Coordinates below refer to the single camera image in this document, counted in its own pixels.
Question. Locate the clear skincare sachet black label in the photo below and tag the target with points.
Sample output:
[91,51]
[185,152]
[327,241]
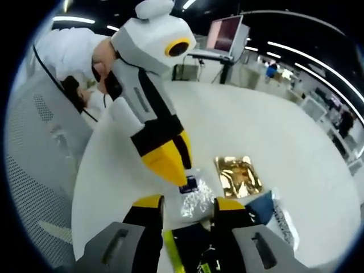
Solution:
[196,202]

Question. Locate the white office chair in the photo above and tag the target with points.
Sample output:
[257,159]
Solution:
[314,109]
[355,166]

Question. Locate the grey laptop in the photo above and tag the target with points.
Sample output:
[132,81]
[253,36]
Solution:
[227,31]

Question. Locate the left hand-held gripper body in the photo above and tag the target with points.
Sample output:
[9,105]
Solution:
[148,42]

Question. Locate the black laptop stand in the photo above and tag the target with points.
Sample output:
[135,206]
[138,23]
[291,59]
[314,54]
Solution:
[224,74]

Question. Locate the person's head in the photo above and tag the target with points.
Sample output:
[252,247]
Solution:
[74,91]

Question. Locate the person's white coat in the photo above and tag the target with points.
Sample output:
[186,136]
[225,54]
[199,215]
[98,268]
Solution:
[98,106]

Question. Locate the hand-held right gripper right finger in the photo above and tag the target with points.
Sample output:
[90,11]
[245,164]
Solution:
[227,250]

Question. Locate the short ceiling light strip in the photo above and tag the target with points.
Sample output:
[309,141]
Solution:
[74,20]

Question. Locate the grey mesh office chair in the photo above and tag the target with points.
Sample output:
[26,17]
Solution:
[31,170]

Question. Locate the green silver skincare pouch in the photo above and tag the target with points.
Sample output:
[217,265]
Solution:
[193,247]

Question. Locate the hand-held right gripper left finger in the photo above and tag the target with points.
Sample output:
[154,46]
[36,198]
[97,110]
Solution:
[148,250]

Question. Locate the long ceiling light strip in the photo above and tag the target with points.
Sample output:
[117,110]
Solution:
[276,44]
[189,3]
[301,66]

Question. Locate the person's left hand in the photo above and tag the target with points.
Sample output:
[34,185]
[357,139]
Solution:
[101,57]

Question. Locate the gold foil skincare sachet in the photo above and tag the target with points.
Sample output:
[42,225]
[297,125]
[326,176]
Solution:
[239,176]

